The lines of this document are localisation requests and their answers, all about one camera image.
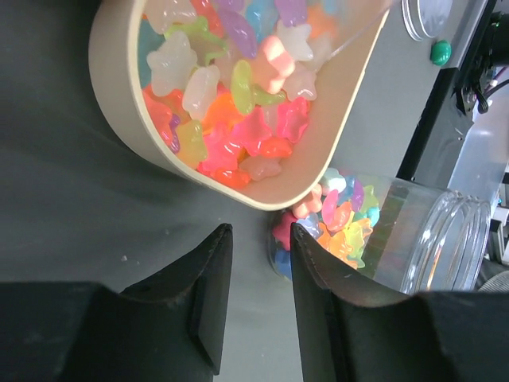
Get clear round jar lid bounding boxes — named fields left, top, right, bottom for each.
left=401, top=0, right=453, bottom=41

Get clear plastic jar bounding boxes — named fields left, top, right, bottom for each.
left=268, top=168, right=491, bottom=294

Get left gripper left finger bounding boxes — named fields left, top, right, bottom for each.
left=1, top=224, right=233, bottom=381

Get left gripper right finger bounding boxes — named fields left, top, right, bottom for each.
left=290, top=224, right=508, bottom=381

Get tan tray translucent star candies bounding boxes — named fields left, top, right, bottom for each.
left=88, top=1, right=393, bottom=217

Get dark green star candy front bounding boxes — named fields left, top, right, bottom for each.
left=429, top=40, right=453, bottom=67

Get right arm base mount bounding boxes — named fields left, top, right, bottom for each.
left=397, top=1, right=508, bottom=187

